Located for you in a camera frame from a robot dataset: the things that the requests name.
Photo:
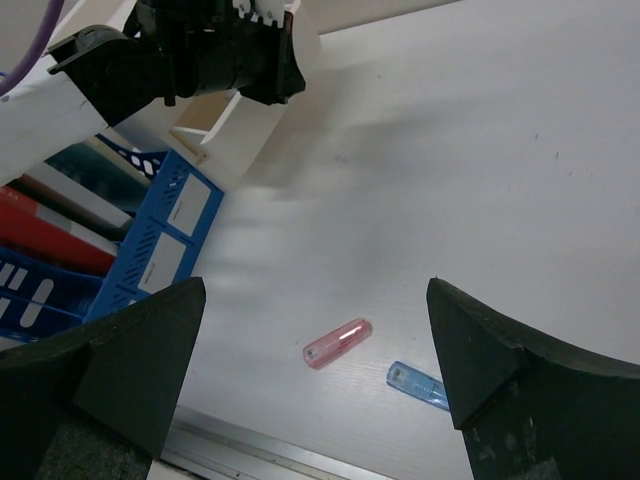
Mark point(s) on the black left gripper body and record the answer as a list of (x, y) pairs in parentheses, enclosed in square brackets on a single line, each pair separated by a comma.
[(198, 47)]

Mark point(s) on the blue plastic file organizer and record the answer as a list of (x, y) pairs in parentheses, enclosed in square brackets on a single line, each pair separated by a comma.
[(40, 298)]

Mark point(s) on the white foam drawer box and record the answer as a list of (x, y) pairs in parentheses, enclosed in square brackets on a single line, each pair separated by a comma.
[(220, 133)]

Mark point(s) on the green clip file folder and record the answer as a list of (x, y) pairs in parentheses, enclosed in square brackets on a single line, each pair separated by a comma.
[(67, 197)]

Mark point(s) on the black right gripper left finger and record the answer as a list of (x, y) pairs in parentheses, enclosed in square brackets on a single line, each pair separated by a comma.
[(97, 401)]

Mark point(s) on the aluminium mounting rail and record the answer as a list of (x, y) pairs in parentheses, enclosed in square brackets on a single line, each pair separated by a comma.
[(209, 448)]

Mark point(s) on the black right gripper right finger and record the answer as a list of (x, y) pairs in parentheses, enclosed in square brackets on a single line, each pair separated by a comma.
[(531, 406)]

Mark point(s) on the red file folder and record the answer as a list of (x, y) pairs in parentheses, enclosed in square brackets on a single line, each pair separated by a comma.
[(31, 227)]

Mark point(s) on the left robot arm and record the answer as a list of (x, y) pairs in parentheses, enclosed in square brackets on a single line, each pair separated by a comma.
[(65, 92)]

